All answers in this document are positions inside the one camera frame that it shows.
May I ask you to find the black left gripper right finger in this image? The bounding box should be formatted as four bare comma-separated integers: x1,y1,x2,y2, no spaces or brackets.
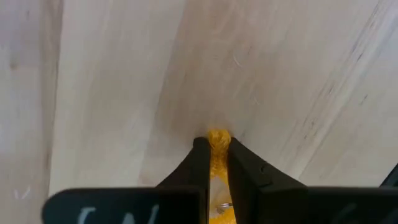
226,136,309,224

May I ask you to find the orange spring keychain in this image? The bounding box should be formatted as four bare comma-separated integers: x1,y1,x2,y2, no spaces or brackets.
206,129,238,224

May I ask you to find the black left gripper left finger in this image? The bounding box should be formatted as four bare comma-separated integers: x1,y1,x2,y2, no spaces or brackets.
156,136,213,224

